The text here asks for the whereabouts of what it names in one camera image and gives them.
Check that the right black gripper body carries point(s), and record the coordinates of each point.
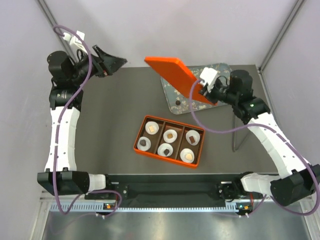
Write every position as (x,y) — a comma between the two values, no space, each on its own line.
(220,92)

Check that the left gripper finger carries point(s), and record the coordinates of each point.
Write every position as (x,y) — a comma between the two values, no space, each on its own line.
(109,68)
(109,60)

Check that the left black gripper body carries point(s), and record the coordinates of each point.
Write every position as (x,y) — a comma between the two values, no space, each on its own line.
(97,68)

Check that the orange box lid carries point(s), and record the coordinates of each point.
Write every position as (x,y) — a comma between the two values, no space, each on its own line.
(174,71)

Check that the brown oblong chocolate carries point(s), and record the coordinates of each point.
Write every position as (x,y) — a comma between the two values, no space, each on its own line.
(191,138)

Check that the orange chocolate box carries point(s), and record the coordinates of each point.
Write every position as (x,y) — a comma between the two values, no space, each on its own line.
(179,144)

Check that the white heart chocolate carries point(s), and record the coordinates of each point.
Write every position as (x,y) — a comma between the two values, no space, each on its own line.
(189,157)

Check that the dark square chocolate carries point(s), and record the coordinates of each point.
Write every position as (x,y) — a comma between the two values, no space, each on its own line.
(166,152)

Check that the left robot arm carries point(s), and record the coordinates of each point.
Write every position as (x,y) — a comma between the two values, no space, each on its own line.
(60,176)

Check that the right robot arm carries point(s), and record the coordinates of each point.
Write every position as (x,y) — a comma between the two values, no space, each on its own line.
(296,178)

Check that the floral blue tray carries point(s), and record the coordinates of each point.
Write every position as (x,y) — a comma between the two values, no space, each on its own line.
(172,95)

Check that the white paper cup back-right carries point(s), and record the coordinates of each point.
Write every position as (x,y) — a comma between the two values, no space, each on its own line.
(196,136)

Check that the white paper cup back-middle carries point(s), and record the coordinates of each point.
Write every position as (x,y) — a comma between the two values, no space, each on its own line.
(170,140)

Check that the white paper cup back-left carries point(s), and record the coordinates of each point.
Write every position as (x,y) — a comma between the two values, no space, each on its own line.
(154,125)

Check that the white paper cup front-right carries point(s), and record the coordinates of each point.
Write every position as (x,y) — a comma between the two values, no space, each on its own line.
(183,154)

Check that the white paper cup front-left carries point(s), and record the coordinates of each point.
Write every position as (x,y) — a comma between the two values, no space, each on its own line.
(144,148)

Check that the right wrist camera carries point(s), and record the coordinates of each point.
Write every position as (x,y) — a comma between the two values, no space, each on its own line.
(208,77)

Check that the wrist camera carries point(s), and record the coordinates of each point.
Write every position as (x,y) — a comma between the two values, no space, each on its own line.
(74,42)
(208,77)

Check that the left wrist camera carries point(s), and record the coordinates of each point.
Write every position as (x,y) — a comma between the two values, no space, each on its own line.
(74,42)

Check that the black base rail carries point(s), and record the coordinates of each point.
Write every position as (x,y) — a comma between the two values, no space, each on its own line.
(174,190)

